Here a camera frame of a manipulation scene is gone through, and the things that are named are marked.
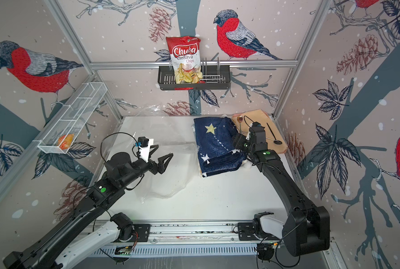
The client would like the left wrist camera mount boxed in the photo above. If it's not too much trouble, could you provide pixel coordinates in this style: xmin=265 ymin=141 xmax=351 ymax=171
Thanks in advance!
xmin=136 ymin=137 xmax=154 ymax=162

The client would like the orange item in basket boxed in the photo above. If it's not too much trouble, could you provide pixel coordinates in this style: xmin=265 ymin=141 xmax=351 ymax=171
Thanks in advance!
xmin=57 ymin=134 xmax=74 ymax=151

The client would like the rainbow metallic spoon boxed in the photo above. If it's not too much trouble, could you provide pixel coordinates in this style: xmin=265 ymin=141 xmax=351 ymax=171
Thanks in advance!
xmin=237 ymin=115 xmax=244 ymax=133

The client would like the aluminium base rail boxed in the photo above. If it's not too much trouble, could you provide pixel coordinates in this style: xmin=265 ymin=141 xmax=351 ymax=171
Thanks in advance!
xmin=92 ymin=220 xmax=288 ymax=244

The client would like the navy blue star blanket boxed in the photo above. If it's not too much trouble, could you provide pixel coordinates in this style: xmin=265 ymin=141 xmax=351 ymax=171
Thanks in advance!
xmin=194 ymin=117 xmax=247 ymax=178

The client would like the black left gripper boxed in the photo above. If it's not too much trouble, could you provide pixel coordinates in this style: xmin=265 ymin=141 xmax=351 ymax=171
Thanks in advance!
xmin=120 ymin=152 xmax=173 ymax=188

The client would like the black spoon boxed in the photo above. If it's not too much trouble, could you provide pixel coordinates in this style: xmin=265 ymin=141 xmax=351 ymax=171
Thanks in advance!
xmin=267 ymin=123 xmax=283 ymax=145

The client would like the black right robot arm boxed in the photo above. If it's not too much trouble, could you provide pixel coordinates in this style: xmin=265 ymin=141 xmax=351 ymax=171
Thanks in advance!
xmin=233 ymin=122 xmax=330 ymax=257

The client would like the red cassava chips bag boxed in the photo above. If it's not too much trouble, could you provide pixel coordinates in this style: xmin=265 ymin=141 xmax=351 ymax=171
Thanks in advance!
xmin=166 ymin=36 xmax=203 ymax=84

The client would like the white wire mesh basket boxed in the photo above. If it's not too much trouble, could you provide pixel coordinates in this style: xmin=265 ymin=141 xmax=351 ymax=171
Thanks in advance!
xmin=32 ymin=82 xmax=108 ymax=154

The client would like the dark grey wall rack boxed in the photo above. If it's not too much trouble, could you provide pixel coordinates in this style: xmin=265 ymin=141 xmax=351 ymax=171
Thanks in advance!
xmin=158 ymin=60 xmax=231 ymax=90

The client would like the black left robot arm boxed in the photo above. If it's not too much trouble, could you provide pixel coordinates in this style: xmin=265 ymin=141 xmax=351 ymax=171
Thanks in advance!
xmin=3 ymin=152 xmax=174 ymax=269

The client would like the clear plastic vacuum bag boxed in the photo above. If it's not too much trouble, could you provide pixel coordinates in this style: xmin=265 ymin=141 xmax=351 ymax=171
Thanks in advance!
xmin=109 ymin=106 xmax=199 ymax=204

